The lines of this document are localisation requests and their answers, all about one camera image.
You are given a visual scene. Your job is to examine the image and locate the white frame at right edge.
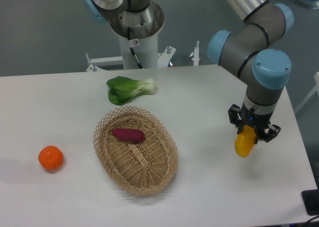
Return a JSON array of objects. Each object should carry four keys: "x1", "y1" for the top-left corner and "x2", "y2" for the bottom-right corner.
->
[{"x1": 294, "y1": 72, "x2": 319, "y2": 116}]

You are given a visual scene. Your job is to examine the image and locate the green bok choy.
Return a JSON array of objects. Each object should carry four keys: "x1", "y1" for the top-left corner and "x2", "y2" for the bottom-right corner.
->
[{"x1": 106, "y1": 76, "x2": 156, "y2": 106}]

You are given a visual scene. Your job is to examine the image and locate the orange tangerine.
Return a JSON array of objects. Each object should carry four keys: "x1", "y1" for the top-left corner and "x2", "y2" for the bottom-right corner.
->
[{"x1": 38, "y1": 146, "x2": 64, "y2": 172}]

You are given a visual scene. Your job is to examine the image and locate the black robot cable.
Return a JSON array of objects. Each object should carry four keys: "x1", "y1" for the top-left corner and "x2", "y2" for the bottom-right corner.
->
[{"x1": 126, "y1": 26, "x2": 144, "y2": 69}]

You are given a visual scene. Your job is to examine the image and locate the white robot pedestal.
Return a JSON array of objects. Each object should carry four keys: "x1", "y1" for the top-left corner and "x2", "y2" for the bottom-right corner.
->
[{"x1": 109, "y1": 1, "x2": 164, "y2": 56}]

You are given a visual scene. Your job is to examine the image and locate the black device at table edge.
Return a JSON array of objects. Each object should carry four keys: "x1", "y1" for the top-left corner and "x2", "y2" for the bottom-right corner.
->
[{"x1": 301, "y1": 190, "x2": 319, "y2": 216}]

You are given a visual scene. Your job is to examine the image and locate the white metal mounting frame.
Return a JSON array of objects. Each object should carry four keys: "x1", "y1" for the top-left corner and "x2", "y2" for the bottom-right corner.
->
[{"x1": 85, "y1": 40, "x2": 202, "y2": 72}]

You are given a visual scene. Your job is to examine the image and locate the woven wicker basket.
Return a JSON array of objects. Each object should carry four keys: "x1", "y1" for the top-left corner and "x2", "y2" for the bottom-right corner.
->
[{"x1": 93, "y1": 106, "x2": 178, "y2": 195}]

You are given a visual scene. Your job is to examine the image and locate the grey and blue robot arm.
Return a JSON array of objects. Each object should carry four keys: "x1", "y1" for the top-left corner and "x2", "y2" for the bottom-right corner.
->
[{"x1": 82, "y1": 0, "x2": 294, "y2": 142}]

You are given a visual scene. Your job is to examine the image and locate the yellow mango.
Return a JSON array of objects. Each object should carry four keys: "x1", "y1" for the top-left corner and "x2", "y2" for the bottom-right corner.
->
[{"x1": 234, "y1": 125, "x2": 257, "y2": 157}]

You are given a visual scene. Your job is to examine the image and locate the purple sweet potato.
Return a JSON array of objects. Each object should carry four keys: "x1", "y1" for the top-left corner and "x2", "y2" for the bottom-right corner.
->
[{"x1": 112, "y1": 128, "x2": 146, "y2": 144}]

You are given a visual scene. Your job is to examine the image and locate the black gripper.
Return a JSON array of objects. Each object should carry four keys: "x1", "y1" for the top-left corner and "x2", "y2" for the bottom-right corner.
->
[{"x1": 228, "y1": 104, "x2": 281, "y2": 144}]

